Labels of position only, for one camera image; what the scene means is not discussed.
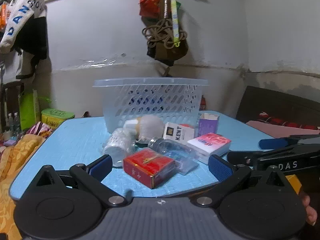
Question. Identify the black garment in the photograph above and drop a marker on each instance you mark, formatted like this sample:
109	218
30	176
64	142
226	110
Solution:
35	40

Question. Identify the pink floral cloth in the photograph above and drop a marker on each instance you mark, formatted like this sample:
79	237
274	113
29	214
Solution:
40	128

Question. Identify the red plaid cloth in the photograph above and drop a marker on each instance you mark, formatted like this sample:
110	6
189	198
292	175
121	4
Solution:
287	123

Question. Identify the translucent plastic basket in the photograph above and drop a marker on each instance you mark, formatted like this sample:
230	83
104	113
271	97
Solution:
150	100

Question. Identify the white bottle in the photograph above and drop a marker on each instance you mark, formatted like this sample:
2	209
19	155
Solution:
117	145

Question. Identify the pink bedding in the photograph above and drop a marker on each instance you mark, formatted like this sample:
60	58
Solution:
275	128

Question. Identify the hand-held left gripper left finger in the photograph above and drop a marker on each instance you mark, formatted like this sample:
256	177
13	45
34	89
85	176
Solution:
101	168

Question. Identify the pink and white box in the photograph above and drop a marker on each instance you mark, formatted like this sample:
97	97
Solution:
208	146

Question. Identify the clear plastic bottle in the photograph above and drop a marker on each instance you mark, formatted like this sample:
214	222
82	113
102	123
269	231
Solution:
170	148

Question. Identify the purple carton box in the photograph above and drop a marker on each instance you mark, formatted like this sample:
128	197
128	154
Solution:
208	126

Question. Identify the green tin box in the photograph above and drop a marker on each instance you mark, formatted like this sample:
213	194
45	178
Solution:
56	118

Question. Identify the red box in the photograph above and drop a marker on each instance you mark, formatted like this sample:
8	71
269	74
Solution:
147	166

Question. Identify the red plastic bag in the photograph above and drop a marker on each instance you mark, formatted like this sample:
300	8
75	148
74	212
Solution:
149	2

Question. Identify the white cigarette box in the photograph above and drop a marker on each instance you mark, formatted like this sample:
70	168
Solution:
178	133

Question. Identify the white garment with blue letters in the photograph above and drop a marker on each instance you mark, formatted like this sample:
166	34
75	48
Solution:
22	12

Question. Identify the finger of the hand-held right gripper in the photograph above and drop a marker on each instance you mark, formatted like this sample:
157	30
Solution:
273	143
240	157

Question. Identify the dark wooden headboard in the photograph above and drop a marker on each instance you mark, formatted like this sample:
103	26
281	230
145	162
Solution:
280	105

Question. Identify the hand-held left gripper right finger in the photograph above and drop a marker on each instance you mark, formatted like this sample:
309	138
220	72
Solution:
220	170

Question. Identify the small red object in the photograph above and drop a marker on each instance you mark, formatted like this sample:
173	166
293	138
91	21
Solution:
203	103

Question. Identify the orange patterned blanket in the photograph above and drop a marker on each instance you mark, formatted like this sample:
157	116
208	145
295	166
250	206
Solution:
12	170

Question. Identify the orange packet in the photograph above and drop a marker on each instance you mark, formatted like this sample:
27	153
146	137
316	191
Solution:
3	16

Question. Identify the person's right hand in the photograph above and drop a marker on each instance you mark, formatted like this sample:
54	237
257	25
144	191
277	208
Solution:
309	211

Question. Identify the green bag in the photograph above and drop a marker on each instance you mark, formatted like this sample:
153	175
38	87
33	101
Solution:
30	110

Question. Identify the dark wooden chair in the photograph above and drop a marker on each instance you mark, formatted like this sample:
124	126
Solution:
11	97

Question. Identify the clear water bottles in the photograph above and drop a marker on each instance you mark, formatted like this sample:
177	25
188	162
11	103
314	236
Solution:
12	122

